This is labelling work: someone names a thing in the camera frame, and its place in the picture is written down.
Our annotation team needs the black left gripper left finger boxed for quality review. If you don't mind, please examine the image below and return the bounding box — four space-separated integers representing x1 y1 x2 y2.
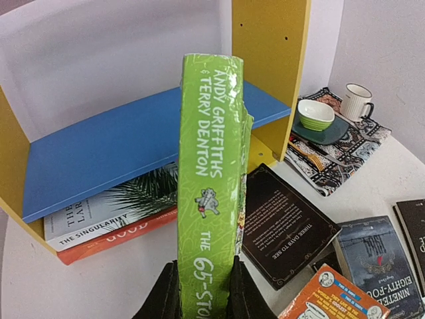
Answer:
132 261 181 319

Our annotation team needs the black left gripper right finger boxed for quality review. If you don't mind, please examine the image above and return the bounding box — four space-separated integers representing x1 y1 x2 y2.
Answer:
227 256 277 319

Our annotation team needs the orange cartoon paperback book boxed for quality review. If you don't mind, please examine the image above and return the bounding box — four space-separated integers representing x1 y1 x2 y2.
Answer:
278 264 390 319

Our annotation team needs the white Singularity palm book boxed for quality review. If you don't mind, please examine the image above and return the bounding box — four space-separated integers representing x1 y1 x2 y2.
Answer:
44 162 178 252

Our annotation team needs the large orange Good Morning book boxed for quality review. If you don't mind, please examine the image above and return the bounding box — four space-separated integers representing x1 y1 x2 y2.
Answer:
56 206 177 265

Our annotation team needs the green cartoon paperback book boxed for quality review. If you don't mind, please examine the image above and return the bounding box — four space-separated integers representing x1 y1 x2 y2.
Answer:
177 53 253 318

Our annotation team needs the black paperback barcode book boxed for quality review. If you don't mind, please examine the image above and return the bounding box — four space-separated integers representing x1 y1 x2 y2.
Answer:
242 163 341 290

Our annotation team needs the Nineteen Eighty-Four book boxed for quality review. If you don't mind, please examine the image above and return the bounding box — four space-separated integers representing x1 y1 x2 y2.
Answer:
333 216 424 318

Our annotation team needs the patterned cloth mat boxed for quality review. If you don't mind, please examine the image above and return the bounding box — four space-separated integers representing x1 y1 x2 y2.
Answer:
285 87 392 197

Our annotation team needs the black Moon and Sixpence book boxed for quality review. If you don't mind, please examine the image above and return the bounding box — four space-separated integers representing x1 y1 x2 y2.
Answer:
393 199 424 297

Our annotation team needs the green white bowl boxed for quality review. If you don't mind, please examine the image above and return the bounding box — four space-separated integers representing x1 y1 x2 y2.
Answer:
297 99 335 132

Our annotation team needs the white mug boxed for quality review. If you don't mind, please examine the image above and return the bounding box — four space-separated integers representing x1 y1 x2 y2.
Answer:
341 83 375 122

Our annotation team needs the yellow pink blue bookshelf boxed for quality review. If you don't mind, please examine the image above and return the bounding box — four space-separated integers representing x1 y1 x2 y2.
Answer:
1 1 311 245

